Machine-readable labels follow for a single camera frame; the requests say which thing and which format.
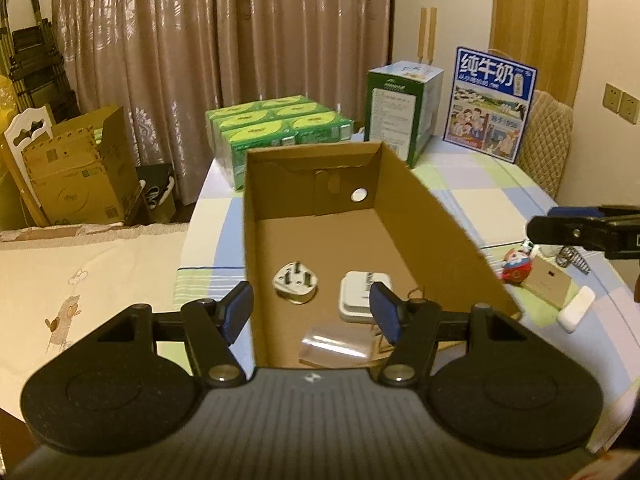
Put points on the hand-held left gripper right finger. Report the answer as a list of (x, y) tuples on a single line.
[(382, 310)]

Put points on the small brown paper box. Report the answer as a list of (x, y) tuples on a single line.
[(547, 280)]

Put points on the green tissue multipack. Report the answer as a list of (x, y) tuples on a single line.
[(270, 125)]

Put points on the green milk carton box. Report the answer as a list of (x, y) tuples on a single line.
[(395, 110)]

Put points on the red round doll toy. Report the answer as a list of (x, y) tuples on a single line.
[(517, 267)]

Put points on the clear plastic box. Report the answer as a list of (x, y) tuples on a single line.
[(335, 345)]

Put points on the black folding ladder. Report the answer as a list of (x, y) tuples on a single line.
[(40, 60)]

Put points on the brown cardboard box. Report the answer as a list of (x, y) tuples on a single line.
[(440, 240)]

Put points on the wooden door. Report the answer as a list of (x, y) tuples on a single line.
[(540, 10)]

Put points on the gold wall socket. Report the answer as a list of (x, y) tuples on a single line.
[(612, 96), (630, 107)]

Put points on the blue milk carton box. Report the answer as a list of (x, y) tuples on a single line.
[(487, 110)]

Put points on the white wooden chair back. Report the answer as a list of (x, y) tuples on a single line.
[(27, 125)]

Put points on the white square charger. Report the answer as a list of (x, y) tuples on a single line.
[(355, 300)]

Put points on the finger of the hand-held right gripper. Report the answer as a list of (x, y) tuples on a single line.
[(565, 230)]

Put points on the brown shipping carton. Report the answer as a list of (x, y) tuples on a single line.
[(80, 180)]

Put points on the cream embroidered cloth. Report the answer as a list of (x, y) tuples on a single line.
[(100, 270)]

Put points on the wooden posts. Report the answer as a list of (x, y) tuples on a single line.
[(432, 35)]

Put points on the beige patterned curtain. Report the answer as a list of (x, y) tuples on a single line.
[(200, 35)]

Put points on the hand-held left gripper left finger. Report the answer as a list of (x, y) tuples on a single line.
[(235, 305)]

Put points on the white square night light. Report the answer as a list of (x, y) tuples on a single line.
[(295, 285)]

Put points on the black storage bin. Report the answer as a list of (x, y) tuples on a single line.
[(155, 210)]

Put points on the beige quilted chair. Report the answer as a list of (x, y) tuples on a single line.
[(547, 145)]

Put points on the metal coil spring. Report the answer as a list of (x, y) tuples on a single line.
[(572, 257)]

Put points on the white oblong block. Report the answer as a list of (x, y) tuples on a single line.
[(575, 310)]

